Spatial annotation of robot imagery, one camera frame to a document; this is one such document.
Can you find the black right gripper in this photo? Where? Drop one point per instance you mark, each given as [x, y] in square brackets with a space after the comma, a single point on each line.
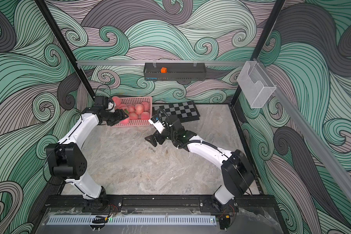
[162, 138]

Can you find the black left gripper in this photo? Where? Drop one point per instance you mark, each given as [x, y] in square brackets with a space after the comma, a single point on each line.
[121, 116]

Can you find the peach with leaf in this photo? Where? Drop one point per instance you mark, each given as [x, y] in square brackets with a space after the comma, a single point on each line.
[145, 116]
[139, 109]

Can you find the peach with leaf back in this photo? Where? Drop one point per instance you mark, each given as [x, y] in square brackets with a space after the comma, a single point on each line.
[145, 116]

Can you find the peach pale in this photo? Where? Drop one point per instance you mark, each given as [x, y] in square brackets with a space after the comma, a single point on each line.
[125, 121]

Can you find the peach cracked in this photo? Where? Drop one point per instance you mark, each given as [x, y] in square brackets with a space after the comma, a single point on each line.
[123, 106]

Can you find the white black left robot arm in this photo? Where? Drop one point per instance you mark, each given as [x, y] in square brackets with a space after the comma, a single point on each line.
[65, 159]

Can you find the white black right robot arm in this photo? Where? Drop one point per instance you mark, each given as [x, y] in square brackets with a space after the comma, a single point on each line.
[236, 170]

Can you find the pink perforated plastic basket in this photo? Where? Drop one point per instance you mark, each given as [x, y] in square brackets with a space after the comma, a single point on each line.
[133, 101]

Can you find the black folding chess board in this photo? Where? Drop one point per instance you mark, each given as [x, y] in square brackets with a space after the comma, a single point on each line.
[185, 111]

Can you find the orange cube on shelf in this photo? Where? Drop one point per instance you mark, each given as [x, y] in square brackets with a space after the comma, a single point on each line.
[163, 70]

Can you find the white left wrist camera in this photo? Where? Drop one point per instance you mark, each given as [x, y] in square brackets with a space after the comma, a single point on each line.
[110, 105]

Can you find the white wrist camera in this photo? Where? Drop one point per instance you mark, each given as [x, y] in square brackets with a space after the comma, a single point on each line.
[156, 121]
[110, 105]

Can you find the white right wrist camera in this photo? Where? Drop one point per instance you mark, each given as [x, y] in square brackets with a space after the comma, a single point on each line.
[156, 121]

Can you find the black wall shelf tray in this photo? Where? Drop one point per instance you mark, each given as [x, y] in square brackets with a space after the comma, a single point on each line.
[175, 71]

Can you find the white vented cable duct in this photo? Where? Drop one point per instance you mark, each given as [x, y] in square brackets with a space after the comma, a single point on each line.
[203, 220]

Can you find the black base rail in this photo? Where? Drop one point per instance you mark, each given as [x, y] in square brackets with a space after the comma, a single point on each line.
[128, 203]

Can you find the clear acrylic wall holder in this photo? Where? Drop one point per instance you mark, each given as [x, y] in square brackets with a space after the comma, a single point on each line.
[256, 84]

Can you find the black frame post left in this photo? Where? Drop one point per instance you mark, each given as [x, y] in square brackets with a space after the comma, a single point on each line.
[60, 38]

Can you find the black frame post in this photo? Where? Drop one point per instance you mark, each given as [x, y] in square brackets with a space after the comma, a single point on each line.
[60, 38]
[268, 27]

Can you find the black frame post right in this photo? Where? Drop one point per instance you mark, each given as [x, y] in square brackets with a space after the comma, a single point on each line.
[268, 27]

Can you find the aluminium wall rail right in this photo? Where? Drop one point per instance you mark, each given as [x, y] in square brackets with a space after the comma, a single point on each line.
[325, 155]

